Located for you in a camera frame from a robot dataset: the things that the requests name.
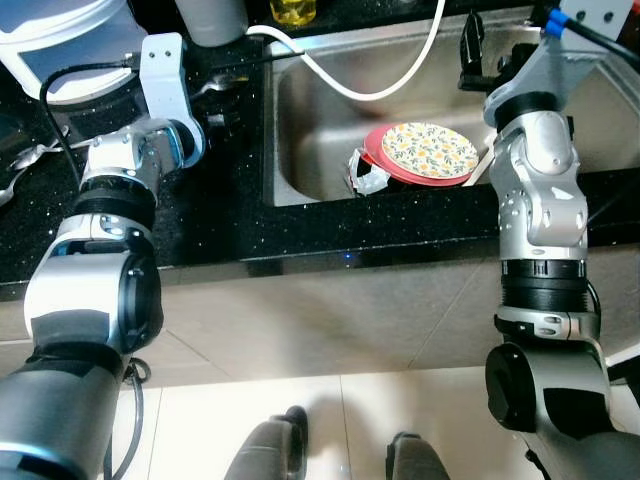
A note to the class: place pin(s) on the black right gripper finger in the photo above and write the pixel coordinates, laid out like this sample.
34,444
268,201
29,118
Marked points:
470,50

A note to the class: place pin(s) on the pink floral plate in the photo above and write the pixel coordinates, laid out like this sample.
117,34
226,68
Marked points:
430,150

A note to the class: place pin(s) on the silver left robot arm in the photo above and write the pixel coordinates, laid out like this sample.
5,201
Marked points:
95,270

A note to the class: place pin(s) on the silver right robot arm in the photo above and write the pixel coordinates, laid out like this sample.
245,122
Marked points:
545,200

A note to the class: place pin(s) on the grey flask with red logo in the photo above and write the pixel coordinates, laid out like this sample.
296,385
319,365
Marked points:
212,20

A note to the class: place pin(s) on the stainless steel sink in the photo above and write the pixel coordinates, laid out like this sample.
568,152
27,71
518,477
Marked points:
310,150

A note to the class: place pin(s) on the yellow oil bottle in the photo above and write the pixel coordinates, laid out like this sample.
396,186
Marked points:
292,10

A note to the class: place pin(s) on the white stacked food container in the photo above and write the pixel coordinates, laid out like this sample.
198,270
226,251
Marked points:
60,40

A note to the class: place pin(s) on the metal spoon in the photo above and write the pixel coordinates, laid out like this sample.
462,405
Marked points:
28,158

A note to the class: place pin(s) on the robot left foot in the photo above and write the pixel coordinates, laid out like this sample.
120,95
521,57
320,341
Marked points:
262,450

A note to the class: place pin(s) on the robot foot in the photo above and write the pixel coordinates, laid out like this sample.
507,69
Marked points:
262,450
418,460

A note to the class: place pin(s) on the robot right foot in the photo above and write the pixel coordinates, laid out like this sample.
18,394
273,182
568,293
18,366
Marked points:
418,460

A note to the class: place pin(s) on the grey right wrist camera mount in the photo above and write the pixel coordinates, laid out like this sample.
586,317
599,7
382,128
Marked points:
565,60

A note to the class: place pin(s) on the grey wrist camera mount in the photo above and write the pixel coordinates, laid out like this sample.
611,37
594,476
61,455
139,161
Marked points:
162,80
565,60

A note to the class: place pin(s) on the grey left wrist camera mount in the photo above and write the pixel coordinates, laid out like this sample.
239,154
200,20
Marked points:
162,80

